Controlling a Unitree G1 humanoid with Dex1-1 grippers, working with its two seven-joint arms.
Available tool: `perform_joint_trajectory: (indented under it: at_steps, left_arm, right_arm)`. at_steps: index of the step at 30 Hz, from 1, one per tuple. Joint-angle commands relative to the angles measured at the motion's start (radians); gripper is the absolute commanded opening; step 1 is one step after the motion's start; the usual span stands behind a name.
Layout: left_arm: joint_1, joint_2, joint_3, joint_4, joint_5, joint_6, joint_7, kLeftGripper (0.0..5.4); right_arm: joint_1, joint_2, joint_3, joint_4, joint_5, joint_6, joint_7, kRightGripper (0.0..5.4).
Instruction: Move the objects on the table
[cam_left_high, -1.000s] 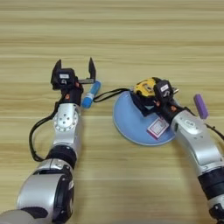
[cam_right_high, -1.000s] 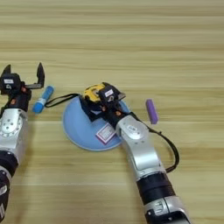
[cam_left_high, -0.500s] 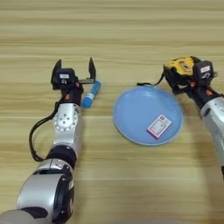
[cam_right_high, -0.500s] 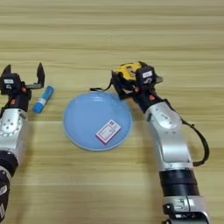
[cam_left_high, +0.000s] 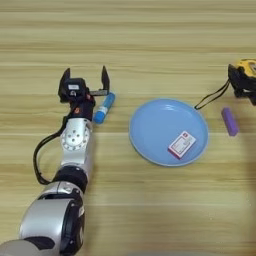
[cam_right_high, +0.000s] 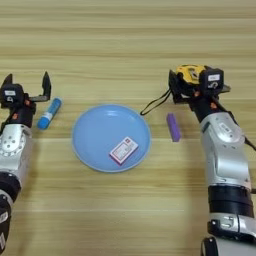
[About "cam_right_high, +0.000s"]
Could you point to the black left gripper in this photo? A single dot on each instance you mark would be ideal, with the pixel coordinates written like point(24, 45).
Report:
point(21, 116)

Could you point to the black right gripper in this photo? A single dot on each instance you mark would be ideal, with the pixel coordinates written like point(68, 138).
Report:
point(205, 106)

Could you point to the pink white card box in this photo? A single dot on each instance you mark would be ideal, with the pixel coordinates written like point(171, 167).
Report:
point(124, 150)

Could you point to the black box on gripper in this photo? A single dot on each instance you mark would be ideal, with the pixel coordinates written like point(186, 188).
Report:
point(211, 81)
point(11, 95)

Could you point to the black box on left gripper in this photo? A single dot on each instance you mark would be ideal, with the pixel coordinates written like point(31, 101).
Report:
point(11, 95)

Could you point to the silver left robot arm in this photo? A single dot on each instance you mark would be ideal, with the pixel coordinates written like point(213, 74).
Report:
point(12, 150)

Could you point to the round blue plate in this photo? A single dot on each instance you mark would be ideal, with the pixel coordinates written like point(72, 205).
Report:
point(96, 133)

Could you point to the yellow black tape measure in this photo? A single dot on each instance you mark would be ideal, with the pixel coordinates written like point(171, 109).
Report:
point(188, 73)

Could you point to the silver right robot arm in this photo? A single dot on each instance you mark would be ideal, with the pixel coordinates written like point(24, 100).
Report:
point(226, 160)

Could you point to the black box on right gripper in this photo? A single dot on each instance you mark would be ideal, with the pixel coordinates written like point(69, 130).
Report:
point(211, 81)

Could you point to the purple rectangular block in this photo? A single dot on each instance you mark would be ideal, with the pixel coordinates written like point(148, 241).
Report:
point(173, 127)

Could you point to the blue white marker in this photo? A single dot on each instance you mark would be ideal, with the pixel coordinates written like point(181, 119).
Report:
point(49, 114)

